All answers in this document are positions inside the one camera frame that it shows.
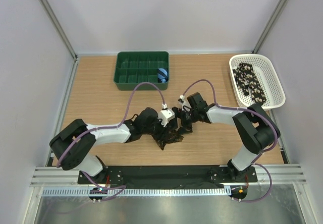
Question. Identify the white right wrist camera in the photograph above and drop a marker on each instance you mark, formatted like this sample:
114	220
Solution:
185	105

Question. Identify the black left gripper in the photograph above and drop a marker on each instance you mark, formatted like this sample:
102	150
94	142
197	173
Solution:
167	127

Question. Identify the white slotted cable duct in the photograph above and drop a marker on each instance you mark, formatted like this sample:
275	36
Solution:
98	192

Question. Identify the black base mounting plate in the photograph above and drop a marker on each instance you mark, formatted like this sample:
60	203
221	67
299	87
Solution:
172	177

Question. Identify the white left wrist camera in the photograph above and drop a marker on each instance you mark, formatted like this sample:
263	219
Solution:
165	115

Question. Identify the rolled blue striped tie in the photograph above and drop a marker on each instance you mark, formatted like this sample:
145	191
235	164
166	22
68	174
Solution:
162	75

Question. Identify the black tie with gold keys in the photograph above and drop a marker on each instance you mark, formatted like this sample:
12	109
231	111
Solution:
167	137

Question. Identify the white perforated plastic basket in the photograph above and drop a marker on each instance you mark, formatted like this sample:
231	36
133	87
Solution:
267	77

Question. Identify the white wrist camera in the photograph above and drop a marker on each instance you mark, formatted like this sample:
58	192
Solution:
165	115
185	105

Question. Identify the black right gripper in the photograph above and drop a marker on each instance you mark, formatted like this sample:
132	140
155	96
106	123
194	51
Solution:
186	128

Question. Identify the black tie with white pattern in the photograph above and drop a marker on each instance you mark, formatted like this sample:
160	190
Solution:
247	81

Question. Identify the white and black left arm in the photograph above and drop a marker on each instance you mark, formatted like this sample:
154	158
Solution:
73	144

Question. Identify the green divided organizer tray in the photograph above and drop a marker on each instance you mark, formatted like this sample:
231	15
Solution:
134	67

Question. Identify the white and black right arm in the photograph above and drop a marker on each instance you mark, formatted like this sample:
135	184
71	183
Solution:
257	131

